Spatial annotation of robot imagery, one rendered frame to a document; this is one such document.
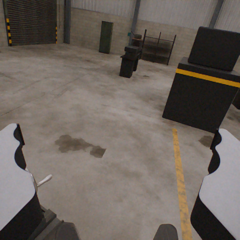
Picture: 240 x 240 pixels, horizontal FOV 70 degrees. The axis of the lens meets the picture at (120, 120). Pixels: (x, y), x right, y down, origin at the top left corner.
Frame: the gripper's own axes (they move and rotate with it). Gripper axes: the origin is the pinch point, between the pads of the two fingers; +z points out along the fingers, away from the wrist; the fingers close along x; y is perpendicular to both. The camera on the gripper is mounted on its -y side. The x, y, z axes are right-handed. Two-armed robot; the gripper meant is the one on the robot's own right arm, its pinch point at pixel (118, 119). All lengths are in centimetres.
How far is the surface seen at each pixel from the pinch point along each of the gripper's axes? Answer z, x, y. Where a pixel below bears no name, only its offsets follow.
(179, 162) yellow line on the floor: 191, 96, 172
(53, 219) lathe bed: 36, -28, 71
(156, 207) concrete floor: 110, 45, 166
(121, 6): 1354, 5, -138
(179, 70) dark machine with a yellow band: 341, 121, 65
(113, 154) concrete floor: 189, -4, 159
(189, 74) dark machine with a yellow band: 334, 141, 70
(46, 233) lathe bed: 30, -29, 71
